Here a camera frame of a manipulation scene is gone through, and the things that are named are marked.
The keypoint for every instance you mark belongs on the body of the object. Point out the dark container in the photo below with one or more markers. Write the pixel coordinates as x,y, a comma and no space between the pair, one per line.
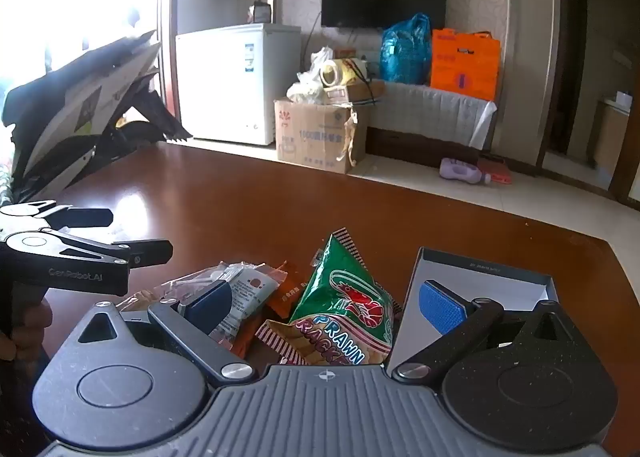
259,12

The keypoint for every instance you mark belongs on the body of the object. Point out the pink flat pad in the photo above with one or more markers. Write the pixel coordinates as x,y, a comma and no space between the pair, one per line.
497,171

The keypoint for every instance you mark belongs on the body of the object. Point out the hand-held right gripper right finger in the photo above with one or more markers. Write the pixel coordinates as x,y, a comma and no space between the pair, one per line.
440,309

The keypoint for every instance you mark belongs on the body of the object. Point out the brown television cabinet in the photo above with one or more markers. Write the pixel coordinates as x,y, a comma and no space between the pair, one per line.
415,147

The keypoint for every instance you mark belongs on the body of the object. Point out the pale tape roll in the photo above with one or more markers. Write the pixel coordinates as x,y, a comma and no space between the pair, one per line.
337,72

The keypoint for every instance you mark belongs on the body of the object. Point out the green snack bag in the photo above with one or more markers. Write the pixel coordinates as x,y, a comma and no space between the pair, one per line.
345,297

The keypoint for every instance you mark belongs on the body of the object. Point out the orange snack packet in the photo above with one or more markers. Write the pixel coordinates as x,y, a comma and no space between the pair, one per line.
290,294

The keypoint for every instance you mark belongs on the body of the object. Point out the person's left hand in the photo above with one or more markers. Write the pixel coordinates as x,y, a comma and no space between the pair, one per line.
32,332

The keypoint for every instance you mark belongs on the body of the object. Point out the grey shallow box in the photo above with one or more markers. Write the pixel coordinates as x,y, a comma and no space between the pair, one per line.
475,272

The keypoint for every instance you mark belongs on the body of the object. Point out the blue plastic bag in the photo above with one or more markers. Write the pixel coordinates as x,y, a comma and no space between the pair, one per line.
405,52

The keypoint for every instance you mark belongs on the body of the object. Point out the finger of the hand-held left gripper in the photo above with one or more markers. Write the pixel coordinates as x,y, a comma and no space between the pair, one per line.
85,217
150,250

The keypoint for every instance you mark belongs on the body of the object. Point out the purple plastic bottle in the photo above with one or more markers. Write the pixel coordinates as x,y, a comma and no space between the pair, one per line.
462,172

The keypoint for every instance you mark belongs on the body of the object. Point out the white container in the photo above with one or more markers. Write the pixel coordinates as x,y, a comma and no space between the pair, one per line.
623,98

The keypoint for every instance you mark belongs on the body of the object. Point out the white chest freezer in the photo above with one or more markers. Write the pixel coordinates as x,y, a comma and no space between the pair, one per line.
225,82

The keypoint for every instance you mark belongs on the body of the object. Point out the black and white scooter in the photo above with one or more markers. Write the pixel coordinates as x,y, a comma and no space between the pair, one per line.
75,102

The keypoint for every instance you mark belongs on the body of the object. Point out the large cardboard box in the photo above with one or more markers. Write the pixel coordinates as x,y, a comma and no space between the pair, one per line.
315,137

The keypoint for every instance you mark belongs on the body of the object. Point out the orange carton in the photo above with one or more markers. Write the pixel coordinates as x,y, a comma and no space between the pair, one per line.
465,64

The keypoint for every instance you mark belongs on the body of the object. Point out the white plastic bag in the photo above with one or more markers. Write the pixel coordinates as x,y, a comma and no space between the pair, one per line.
307,82

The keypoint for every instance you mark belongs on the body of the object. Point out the clear wrapped snack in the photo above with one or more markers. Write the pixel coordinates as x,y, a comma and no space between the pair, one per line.
190,282

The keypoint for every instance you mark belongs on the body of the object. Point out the white printed snack packet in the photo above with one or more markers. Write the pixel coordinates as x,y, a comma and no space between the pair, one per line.
250,292

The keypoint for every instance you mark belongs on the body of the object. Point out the small cardboard box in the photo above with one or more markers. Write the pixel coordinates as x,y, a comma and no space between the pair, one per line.
350,93

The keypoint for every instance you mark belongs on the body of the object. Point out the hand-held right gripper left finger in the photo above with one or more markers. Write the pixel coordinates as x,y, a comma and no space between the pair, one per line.
210,307

